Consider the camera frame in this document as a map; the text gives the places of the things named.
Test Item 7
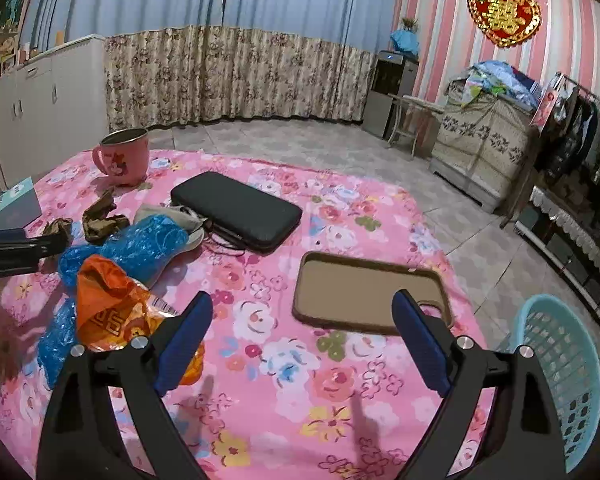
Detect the brown phone case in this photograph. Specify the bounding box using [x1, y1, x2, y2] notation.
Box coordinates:
[292, 252, 454, 335]

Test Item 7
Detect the blue and floral curtain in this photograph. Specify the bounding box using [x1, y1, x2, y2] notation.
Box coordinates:
[22, 0, 394, 129]

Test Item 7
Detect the black zip case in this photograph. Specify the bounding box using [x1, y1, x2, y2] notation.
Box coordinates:
[170, 171, 302, 254]

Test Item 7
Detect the beige cloth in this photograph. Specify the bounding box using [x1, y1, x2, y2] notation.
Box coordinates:
[133, 204, 207, 252]

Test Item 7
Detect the clothes rack with clothes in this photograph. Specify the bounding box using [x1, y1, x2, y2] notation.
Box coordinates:
[532, 72, 600, 229]

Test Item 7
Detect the pink mug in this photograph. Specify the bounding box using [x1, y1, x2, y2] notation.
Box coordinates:
[92, 128, 149, 186]

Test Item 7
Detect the blue bag on dispenser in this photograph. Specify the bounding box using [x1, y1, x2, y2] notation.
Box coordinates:
[390, 29, 419, 58]

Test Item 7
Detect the white cabinet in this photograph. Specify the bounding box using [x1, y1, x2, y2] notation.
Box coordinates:
[0, 35, 109, 188]

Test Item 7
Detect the pile of folded clothes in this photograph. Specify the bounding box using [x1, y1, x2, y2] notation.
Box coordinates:
[460, 60, 542, 108]

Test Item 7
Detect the small stool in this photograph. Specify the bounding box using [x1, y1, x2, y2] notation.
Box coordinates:
[387, 94, 444, 158]

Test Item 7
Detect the water dispenser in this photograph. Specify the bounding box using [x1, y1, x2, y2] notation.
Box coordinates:
[362, 50, 419, 140]

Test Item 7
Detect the red heart wall decoration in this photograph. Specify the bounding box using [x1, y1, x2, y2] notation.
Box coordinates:
[467, 0, 542, 49]

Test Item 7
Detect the covered chest with cloth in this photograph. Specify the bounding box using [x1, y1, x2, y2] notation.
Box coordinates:
[429, 80, 532, 214]

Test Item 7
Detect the orange snack bag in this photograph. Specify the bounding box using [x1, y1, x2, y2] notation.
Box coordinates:
[74, 253, 207, 387]

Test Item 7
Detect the light blue plastic basket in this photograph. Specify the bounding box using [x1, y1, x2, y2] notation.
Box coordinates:
[500, 294, 600, 472]

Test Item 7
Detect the low tv bench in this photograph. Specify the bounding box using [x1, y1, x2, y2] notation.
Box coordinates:
[514, 186, 600, 326]

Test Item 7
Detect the small teal box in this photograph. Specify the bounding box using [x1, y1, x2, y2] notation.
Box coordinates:
[0, 177, 42, 230]

